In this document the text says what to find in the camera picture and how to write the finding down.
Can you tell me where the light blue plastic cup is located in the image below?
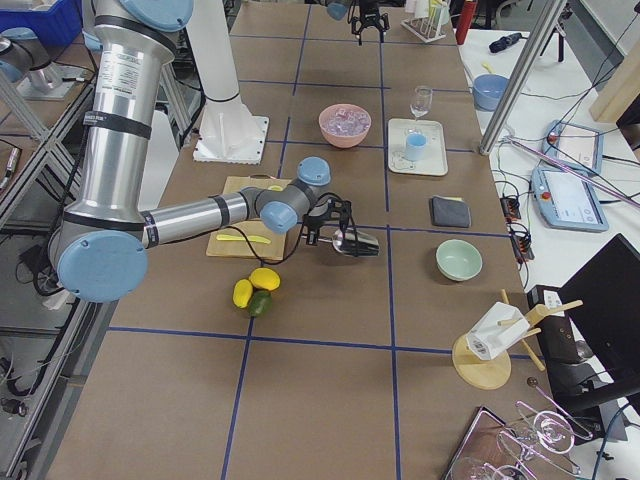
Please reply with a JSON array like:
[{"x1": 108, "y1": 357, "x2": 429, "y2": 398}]
[{"x1": 404, "y1": 132, "x2": 428, "y2": 162}]

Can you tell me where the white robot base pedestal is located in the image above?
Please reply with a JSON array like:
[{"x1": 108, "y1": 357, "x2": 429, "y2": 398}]
[{"x1": 187, "y1": 0, "x2": 269, "y2": 164}]

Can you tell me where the near blue teach pendant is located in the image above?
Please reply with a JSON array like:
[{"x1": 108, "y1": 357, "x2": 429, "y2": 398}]
[{"x1": 531, "y1": 166, "x2": 609, "y2": 232}]

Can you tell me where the yellow lemon lower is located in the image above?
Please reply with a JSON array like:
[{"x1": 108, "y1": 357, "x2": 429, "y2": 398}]
[{"x1": 232, "y1": 278, "x2": 254, "y2": 309}]

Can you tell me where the wooden cutting board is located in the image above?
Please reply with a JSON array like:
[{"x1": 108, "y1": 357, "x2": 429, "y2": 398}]
[{"x1": 206, "y1": 176, "x2": 290, "y2": 261}]

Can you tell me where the pink bowl of ice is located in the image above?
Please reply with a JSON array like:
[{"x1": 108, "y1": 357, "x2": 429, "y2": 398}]
[{"x1": 318, "y1": 104, "x2": 372, "y2": 149}]

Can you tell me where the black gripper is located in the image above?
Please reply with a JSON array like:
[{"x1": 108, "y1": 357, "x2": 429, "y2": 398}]
[
  {"x1": 349, "y1": 0, "x2": 388, "y2": 36},
  {"x1": 304, "y1": 198, "x2": 352, "y2": 245}
]

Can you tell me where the white bear tray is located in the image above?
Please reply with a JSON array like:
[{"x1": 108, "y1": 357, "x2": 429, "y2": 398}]
[{"x1": 387, "y1": 118, "x2": 448, "y2": 176}]

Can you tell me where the wooden mug tree stand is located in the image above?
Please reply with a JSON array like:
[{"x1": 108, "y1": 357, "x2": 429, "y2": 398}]
[{"x1": 452, "y1": 289, "x2": 583, "y2": 390}]

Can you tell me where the aluminium frame post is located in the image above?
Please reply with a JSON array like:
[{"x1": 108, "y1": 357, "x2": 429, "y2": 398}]
[{"x1": 478, "y1": 0, "x2": 566, "y2": 156}]

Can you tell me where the dark tray with glasses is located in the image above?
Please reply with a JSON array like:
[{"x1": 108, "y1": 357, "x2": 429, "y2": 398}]
[{"x1": 441, "y1": 406, "x2": 527, "y2": 480}]

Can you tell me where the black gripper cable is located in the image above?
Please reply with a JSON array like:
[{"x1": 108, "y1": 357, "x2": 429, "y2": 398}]
[{"x1": 219, "y1": 192, "x2": 351, "y2": 262}]

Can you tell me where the clear wine glass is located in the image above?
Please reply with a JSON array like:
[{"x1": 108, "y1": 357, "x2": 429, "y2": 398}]
[{"x1": 407, "y1": 85, "x2": 433, "y2": 133}]

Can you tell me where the metal pointer rod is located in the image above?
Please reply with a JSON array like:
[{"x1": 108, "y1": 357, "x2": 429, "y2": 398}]
[{"x1": 505, "y1": 136, "x2": 639, "y2": 208}]

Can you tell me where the grey folded cloth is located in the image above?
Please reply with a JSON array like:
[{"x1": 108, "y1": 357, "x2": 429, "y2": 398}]
[{"x1": 429, "y1": 196, "x2": 471, "y2": 228}]

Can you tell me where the blue teach pendant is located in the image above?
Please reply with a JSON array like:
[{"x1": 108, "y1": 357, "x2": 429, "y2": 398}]
[
  {"x1": 531, "y1": 166, "x2": 609, "y2": 232},
  {"x1": 542, "y1": 120, "x2": 603, "y2": 176}
]

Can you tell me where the green ceramic bowl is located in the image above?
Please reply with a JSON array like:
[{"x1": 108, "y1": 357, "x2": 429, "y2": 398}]
[{"x1": 435, "y1": 239, "x2": 483, "y2": 282}]

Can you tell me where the green lime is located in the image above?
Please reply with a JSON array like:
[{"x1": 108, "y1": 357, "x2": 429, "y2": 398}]
[{"x1": 247, "y1": 290, "x2": 272, "y2": 317}]

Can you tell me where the folded blue umbrella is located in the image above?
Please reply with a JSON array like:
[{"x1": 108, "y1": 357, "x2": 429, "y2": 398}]
[{"x1": 489, "y1": 32, "x2": 524, "y2": 54}]

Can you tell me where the red cylinder bottle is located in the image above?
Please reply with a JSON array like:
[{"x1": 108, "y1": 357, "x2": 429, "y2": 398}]
[{"x1": 455, "y1": 0, "x2": 477, "y2": 45}]

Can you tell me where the yellow lemon upper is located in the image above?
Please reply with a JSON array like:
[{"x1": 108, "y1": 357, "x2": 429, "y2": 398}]
[{"x1": 249, "y1": 267, "x2": 281, "y2": 291}]

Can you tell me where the blue plastic bowl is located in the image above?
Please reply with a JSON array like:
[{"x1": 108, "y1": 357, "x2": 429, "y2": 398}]
[{"x1": 472, "y1": 74, "x2": 509, "y2": 111}]

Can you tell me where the far blue teach pendant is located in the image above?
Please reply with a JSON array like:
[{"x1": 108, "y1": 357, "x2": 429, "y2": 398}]
[{"x1": 542, "y1": 120, "x2": 603, "y2": 176}]

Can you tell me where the white wire cup rack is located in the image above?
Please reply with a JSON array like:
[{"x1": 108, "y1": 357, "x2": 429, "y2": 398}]
[{"x1": 401, "y1": 0, "x2": 450, "y2": 43}]

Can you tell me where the yellow plastic spoon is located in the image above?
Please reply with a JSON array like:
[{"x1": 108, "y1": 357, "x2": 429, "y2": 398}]
[{"x1": 481, "y1": 62, "x2": 496, "y2": 75}]

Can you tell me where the yellow plastic knife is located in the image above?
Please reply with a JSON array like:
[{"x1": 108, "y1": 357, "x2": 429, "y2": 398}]
[{"x1": 215, "y1": 234, "x2": 271, "y2": 245}]

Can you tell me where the white chair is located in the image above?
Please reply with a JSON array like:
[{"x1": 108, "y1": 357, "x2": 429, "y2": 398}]
[{"x1": 139, "y1": 110, "x2": 179, "y2": 210}]

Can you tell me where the steel ice scoop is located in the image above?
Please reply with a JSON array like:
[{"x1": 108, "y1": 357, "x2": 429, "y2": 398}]
[{"x1": 318, "y1": 229, "x2": 380, "y2": 257}]

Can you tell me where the black monitor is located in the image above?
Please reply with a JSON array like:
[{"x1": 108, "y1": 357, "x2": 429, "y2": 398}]
[{"x1": 559, "y1": 234, "x2": 639, "y2": 380}]

